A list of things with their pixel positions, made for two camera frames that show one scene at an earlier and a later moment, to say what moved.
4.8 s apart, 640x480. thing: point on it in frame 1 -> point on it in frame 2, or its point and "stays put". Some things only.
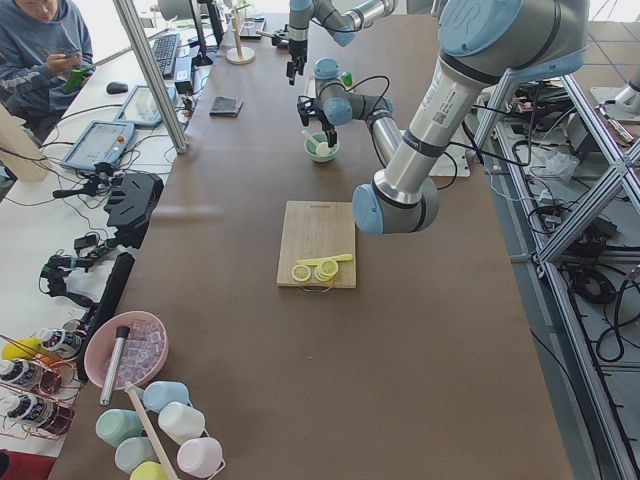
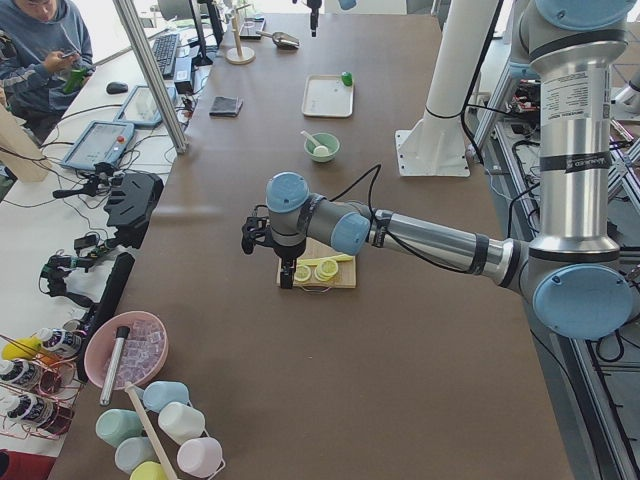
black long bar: x=106 y=305 stays put
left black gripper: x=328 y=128 -> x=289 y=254
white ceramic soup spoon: x=310 y=138 stays put
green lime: x=347 y=79 stays put
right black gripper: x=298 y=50 -> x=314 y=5
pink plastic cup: x=200 y=456 stays put
